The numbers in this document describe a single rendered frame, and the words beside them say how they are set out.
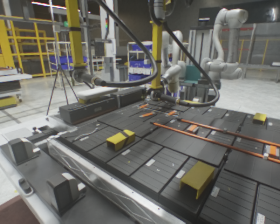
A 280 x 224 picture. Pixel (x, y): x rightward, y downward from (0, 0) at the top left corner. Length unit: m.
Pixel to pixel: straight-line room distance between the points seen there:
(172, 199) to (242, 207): 0.23
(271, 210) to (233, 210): 0.12
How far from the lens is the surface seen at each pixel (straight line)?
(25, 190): 1.02
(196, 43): 2.62
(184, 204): 0.66
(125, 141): 0.91
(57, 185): 0.76
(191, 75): 2.57
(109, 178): 0.76
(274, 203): 0.79
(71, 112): 1.24
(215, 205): 0.69
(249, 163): 0.93
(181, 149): 0.90
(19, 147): 1.17
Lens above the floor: 1.49
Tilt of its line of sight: 21 degrees down
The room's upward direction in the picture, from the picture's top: straight up
